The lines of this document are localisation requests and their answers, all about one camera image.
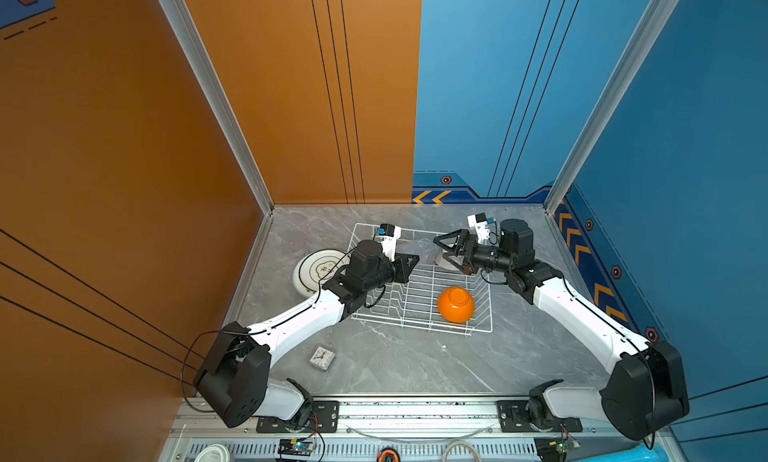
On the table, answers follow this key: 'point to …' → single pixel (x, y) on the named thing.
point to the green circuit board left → (295, 447)
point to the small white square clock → (322, 358)
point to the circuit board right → (565, 445)
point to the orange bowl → (456, 304)
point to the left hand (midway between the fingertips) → (419, 255)
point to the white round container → (213, 453)
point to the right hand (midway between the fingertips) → (437, 249)
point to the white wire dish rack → (438, 294)
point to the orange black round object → (388, 455)
